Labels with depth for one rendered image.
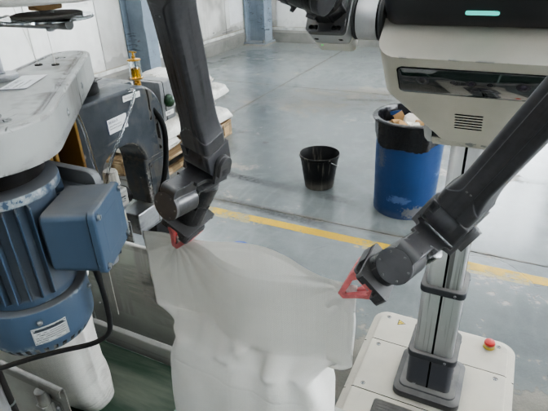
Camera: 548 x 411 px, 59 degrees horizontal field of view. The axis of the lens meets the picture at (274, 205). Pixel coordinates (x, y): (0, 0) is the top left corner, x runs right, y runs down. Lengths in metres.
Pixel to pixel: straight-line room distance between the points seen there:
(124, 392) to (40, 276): 1.00
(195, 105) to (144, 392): 1.08
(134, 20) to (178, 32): 6.28
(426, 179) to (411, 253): 2.43
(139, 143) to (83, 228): 0.47
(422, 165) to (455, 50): 2.06
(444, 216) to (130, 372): 1.24
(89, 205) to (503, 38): 0.79
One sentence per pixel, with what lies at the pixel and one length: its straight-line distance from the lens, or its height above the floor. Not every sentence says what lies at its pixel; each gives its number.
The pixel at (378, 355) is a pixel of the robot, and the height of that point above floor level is 0.26.
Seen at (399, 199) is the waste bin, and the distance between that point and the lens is 3.15.
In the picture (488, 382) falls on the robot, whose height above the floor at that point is 0.26.
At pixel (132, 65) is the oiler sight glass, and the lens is 1.08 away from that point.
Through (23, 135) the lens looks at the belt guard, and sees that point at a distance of 0.62.
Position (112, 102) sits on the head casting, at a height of 1.33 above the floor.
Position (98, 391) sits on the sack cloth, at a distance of 1.63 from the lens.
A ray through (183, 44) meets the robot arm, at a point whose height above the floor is 1.47.
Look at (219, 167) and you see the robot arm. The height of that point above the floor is 1.24.
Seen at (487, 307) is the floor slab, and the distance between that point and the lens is 2.62.
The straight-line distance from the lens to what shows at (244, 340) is 1.04.
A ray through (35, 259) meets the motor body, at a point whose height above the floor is 1.24.
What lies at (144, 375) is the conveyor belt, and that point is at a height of 0.38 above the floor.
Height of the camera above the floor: 1.58
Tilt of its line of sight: 28 degrees down
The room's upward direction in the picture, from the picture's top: 2 degrees counter-clockwise
